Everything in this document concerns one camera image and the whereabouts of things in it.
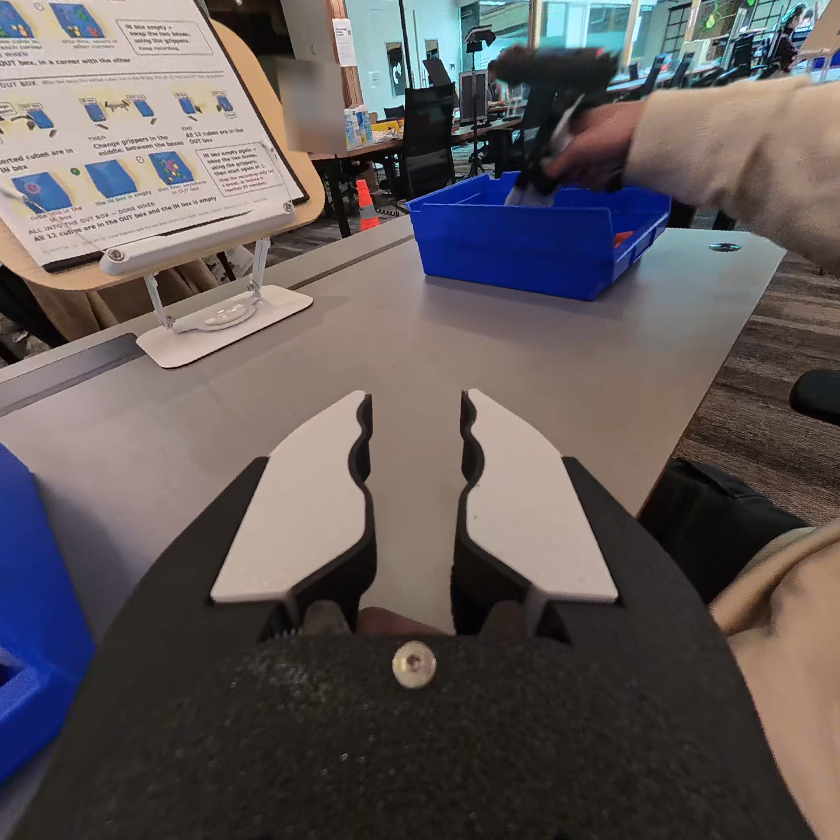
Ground blue plastic bin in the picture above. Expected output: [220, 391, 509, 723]
[406, 172, 672, 303]
[0, 443, 96, 785]

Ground printed instruction sheet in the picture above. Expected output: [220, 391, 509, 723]
[0, 0, 309, 266]

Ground computer monitor on stand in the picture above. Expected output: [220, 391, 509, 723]
[459, 71, 491, 127]

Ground person's black pants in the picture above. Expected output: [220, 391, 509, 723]
[640, 459, 815, 605]

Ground person's right hand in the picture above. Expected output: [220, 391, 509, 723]
[545, 101, 648, 193]

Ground newspaper sheet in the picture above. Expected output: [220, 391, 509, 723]
[210, 244, 265, 283]

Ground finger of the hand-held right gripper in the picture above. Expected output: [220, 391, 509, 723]
[504, 177, 562, 210]

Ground wooden top office table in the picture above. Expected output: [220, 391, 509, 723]
[308, 117, 521, 238]

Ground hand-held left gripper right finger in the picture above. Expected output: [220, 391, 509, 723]
[451, 388, 619, 608]

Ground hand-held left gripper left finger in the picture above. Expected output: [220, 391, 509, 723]
[210, 390, 378, 605]

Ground person's right forearm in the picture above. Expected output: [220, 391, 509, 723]
[623, 75, 840, 277]

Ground white and wooden book stand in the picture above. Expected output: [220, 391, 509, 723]
[0, 0, 327, 368]

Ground orange traffic cone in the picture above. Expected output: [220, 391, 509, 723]
[354, 178, 383, 232]

